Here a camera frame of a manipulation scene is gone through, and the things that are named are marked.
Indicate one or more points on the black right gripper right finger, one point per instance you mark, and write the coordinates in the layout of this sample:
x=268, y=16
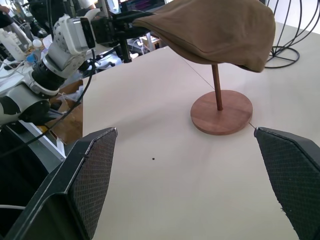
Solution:
x=295, y=170

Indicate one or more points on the brown cardboard box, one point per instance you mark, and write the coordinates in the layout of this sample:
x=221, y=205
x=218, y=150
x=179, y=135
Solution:
x=71, y=117

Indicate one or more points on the white table frame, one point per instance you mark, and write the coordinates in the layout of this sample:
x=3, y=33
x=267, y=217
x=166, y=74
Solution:
x=47, y=142

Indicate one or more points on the brown cap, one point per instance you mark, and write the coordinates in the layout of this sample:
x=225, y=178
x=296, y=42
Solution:
x=212, y=30

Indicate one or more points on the computer monitor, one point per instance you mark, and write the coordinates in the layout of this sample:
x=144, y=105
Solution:
x=140, y=4

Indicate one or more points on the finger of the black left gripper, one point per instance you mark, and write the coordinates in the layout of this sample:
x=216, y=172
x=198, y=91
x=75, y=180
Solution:
x=140, y=31
x=130, y=16

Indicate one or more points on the wooden hat stand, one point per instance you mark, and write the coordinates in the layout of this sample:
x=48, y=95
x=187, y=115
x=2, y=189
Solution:
x=222, y=120

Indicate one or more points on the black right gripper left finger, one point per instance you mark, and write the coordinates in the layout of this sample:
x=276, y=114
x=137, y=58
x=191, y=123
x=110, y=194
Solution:
x=75, y=175

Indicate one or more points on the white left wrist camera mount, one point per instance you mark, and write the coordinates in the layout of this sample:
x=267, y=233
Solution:
x=72, y=32

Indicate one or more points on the white plastic container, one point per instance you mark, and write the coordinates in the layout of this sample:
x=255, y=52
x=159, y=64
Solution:
x=13, y=45

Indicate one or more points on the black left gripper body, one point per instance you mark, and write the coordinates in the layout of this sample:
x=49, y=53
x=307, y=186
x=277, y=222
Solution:
x=103, y=28

